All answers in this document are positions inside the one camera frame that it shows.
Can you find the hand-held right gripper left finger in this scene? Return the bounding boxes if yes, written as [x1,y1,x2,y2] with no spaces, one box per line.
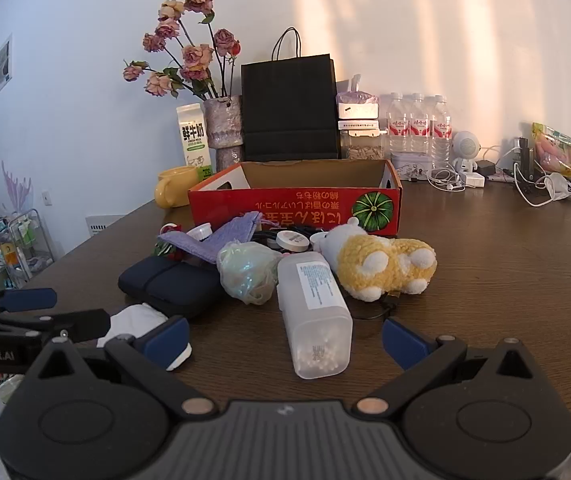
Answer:
[24,316,218,422]

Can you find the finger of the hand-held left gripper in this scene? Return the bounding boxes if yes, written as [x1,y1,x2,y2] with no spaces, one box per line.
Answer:
[0,287,58,313]
[0,308,111,346]

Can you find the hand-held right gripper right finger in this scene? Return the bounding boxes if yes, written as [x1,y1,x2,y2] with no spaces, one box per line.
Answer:
[351,317,546,418]

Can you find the white cloth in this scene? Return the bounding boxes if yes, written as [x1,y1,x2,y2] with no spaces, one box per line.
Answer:
[96,304,193,372]

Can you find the thin black cable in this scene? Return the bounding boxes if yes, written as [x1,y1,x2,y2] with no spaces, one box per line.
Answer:
[351,291,402,323]

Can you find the navy zip case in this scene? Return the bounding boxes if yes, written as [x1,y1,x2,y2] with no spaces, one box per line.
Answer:
[118,255,226,320]

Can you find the yellow and white plush toy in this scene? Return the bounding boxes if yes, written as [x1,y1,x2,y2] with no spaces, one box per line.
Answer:
[310,217,437,303]

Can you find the clear plastic swab container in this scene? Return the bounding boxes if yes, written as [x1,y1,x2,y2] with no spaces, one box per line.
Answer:
[276,252,353,379]

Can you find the purple fabric pouch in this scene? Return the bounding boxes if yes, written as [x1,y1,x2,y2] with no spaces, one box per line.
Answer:
[158,211,262,264]

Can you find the red cardboard box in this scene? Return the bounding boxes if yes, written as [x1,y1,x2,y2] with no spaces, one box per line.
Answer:
[188,159,403,239]

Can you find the metal storage rack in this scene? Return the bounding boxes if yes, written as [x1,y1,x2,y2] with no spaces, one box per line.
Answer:
[0,209,56,287]

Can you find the yellow mug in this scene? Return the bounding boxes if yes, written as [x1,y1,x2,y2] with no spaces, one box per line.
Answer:
[154,166,201,209]

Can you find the white earphones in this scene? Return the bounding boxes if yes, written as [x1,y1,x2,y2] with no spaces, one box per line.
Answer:
[426,167,466,191]

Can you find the lilac floral tin box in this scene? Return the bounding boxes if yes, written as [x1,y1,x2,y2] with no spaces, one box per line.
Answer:
[393,152,436,181]

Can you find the white milk carton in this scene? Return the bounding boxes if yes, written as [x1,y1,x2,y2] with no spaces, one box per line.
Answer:
[175,102,212,181]

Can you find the clear jar of seeds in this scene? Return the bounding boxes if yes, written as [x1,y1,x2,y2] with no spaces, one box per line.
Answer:
[340,129,385,161]

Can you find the white robot-shaped speaker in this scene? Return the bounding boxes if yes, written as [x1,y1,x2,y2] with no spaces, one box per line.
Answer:
[449,131,481,173]

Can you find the pack of water bottles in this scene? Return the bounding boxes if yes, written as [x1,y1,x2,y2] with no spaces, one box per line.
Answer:
[388,92,453,171]

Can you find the purple mottled vase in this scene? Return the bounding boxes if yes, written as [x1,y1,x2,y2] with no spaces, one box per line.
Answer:
[202,95,243,171]

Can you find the white and pink printed box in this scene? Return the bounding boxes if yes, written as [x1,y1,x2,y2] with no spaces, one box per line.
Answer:
[338,120,381,134]

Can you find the white flat box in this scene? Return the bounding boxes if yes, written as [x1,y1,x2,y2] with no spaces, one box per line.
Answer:
[336,102,380,122]

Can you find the yellow-green snack packet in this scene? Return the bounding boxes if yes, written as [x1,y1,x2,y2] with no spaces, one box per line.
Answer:
[531,121,571,178]

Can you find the black paper bag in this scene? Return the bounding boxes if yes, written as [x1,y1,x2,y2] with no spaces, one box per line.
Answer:
[240,26,341,163]

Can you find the dried rose bouquet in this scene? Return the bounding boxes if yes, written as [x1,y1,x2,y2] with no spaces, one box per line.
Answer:
[123,0,242,101]

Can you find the white cable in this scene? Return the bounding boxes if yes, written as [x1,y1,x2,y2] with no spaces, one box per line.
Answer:
[513,160,571,207]

